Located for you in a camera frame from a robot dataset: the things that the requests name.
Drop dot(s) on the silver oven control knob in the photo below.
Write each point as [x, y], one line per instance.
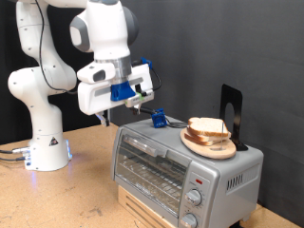
[193, 197]
[190, 220]

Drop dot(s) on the thin metal rod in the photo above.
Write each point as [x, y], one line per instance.
[222, 136]

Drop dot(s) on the red oven indicator light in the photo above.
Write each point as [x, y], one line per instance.
[199, 181]

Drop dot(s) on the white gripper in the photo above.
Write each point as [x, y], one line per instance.
[91, 101]

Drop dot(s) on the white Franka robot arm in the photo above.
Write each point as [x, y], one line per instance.
[47, 126]

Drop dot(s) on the blue metal bracket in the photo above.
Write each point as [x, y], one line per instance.
[142, 146]

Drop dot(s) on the round wooden plate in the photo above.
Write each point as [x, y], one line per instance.
[209, 152]

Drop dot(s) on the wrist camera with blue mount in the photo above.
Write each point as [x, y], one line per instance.
[122, 91]

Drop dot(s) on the vertical metal pole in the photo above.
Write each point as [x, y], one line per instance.
[109, 117]

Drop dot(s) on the silver toaster oven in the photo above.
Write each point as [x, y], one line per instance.
[221, 196]

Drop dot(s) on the black metal bookend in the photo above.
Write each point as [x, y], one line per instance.
[236, 98]

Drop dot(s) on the white bread slice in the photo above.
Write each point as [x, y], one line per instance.
[198, 142]
[207, 126]
[202, 138]

